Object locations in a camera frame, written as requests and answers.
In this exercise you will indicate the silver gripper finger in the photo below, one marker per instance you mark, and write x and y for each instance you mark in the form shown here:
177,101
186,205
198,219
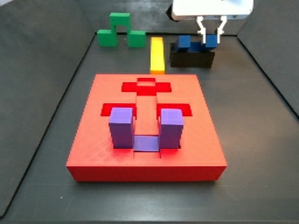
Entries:
222,24
202,30

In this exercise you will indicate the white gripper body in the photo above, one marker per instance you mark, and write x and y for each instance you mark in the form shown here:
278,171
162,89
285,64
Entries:
212,9

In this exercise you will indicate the blue U-shaped block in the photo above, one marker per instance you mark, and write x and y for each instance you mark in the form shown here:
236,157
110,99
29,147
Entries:
186,45

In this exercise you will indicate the black angle fixture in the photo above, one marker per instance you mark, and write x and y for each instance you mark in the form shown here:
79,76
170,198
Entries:
192,59

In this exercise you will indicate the yellow long bar block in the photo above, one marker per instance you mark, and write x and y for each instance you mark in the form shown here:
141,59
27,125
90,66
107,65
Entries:
157,67

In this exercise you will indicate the green stepped arch block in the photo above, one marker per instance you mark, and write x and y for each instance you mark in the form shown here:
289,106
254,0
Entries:
121,25

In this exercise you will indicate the purple U-shaped block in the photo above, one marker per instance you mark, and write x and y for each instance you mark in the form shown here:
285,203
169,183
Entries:
146,133

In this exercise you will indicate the red slotted base block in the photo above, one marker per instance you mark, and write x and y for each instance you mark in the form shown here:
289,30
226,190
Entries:
95,161

